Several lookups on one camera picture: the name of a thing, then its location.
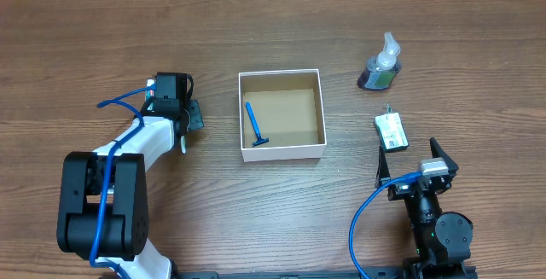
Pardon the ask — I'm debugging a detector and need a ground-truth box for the teal white toothpaste tube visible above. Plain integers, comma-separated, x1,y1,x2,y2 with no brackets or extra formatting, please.
145,78,155,100

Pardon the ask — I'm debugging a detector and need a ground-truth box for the green white toothbrush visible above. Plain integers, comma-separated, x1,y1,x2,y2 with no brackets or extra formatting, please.
180,136,187,154

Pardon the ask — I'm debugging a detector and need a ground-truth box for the purple soap pump bottle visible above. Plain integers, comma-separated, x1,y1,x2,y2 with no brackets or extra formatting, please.
357,32,402,90

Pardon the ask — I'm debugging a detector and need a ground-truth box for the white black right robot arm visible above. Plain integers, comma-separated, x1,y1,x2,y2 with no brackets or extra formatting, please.
370,137,478,279

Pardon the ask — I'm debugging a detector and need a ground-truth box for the white green soap bar packet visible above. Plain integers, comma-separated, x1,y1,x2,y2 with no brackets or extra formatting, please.
374,104,410,153

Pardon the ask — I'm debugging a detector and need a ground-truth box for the blue disposable razor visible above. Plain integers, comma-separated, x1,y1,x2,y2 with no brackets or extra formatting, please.
245,102,270,147

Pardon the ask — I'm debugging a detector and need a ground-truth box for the pink cardboard box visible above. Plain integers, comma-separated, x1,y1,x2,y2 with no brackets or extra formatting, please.
238,68,327,162

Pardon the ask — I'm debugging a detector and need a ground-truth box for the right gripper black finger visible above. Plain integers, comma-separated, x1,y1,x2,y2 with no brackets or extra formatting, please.
429,137,459,177
375,146,391,187

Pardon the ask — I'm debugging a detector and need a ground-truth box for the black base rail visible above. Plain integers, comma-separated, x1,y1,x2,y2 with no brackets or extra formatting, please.
178,265,478,279

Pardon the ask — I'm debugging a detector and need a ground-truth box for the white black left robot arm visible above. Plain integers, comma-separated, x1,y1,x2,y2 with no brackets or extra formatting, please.
56,73,204,279

